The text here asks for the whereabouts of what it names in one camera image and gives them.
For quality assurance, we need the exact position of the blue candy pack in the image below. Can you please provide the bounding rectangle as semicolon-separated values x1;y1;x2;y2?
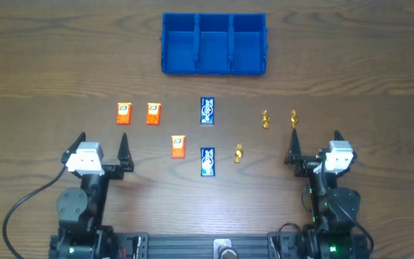
200;147;216;178
199;96;216;126

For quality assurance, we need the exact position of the orange candy box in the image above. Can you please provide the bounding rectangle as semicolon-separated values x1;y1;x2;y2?
116;102;133;126
145;102;162;126
170;135;187;160

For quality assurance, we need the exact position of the mounting rail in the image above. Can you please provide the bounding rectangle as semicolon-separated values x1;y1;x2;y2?
48;232;369;259

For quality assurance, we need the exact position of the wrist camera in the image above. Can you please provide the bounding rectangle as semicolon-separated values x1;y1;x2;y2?
65;141;106;177
322;140;354;176

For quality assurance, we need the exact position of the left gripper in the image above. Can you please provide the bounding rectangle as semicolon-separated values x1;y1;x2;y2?
61;132;135;181

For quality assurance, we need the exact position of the blue tray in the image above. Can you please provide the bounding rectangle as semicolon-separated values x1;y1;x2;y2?
160;12;267;76

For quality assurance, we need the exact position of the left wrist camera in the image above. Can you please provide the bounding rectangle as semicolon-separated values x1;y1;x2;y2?
65;141;106;177

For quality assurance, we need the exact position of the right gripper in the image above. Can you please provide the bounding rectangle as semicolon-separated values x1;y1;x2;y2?
284;128;346;178

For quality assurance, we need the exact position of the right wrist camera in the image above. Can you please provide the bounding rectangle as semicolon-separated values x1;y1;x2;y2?
322;140;354;176

